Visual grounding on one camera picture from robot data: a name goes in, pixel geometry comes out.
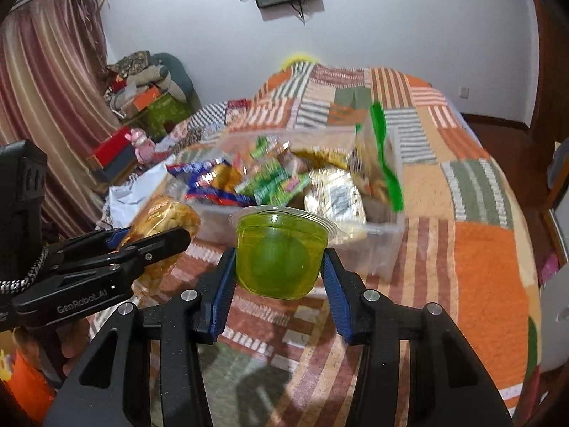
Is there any green patterned bag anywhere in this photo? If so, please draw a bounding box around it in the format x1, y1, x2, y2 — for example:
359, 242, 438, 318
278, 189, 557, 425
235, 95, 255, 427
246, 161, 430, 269
148, 97, 190, 137

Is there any striped patchwork blanket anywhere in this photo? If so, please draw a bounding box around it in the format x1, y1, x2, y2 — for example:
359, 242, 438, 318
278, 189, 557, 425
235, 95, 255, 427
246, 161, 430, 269
89, 60, 542, 427

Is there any striped pink curtain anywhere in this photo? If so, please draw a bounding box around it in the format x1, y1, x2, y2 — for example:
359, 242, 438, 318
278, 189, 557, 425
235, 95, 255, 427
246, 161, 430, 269
0, 0, 117, 237

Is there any red box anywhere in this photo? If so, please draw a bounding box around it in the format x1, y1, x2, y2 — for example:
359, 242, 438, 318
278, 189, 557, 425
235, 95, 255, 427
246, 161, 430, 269
86, 126, 135, 168

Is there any orange box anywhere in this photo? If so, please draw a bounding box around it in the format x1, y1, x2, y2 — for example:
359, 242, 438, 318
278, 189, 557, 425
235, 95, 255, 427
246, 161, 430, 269
132, 88, 164, 113

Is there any green snack packet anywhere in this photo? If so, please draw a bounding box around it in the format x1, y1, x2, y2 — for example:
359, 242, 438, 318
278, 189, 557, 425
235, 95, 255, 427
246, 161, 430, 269
235, 164, 310, 207
250, 136, 291, 162

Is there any braided black white cord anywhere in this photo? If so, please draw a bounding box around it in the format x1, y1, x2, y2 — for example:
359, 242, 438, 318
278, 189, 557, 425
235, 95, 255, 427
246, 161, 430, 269
0, 247, 49, 296

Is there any green jelly cup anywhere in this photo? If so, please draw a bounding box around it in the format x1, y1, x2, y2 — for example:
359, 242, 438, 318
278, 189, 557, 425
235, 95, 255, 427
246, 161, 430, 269
229, 205, 339, 301

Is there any checkered patchwork quilt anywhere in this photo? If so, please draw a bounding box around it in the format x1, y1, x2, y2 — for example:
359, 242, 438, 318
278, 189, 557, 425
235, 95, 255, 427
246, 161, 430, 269
155, 99, 255, 154

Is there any patterned folded cloth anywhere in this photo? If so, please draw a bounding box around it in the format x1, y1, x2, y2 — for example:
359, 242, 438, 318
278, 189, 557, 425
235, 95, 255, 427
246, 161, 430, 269
108, 50, 155, 77

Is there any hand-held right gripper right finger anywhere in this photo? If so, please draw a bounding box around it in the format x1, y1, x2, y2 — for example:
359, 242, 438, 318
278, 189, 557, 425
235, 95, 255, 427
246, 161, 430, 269
321, 247, 516, 427

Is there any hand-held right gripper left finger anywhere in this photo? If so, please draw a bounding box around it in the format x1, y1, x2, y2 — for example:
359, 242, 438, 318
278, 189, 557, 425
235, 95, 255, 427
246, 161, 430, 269
44, 247, 238, 427

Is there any clear plastic container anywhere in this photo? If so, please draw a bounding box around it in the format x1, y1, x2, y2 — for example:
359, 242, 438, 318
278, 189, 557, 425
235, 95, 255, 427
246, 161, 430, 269
166, 125, 406, 277

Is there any clear zip bag green seal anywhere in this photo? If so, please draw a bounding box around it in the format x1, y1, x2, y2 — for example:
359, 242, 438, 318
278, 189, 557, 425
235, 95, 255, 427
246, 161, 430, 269
355, 101, 406, 215

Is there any pink toy figure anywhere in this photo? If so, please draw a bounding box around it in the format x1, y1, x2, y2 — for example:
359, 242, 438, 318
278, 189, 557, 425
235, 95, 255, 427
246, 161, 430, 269
127, 127, 157, 164

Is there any person's left hand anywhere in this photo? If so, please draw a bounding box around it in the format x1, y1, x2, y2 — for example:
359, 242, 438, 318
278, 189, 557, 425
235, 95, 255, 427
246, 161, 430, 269
13, 316, 92, 381

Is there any yellow pillow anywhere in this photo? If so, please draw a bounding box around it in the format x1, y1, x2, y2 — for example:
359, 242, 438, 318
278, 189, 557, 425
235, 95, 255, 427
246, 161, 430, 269
280, 52, 317, 70

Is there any yellow snack packet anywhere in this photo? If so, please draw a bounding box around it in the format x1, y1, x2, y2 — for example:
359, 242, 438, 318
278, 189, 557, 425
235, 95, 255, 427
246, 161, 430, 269
292, 148, 353, 173

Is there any gold cracker packet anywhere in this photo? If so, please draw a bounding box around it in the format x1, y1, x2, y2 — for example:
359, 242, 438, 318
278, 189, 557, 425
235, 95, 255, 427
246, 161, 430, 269
306, 168, 368, 228

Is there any dark blue box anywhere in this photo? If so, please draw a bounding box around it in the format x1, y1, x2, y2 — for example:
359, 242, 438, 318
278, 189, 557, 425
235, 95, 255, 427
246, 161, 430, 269
95, 151, 139, 184

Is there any orange bread packet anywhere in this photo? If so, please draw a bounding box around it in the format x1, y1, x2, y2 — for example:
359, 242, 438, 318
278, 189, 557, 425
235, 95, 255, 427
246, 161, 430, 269
118, 195, 202, 304

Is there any white crumpled sheet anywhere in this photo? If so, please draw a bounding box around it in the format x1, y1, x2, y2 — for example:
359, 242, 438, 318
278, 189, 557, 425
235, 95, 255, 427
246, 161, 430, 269
108, 164, 179, 220

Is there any wooden door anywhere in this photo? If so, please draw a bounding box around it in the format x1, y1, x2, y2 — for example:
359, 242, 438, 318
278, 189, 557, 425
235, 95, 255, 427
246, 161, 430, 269
530, 0, 569, 152

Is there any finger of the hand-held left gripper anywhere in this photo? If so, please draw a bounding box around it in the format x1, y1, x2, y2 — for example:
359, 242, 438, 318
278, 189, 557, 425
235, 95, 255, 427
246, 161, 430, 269
51, 227, 193, 286
44, 227, 131, 259

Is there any blue snack packet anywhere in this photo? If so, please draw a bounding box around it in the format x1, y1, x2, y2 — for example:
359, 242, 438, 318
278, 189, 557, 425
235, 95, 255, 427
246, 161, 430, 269
166, 159, 250, 208

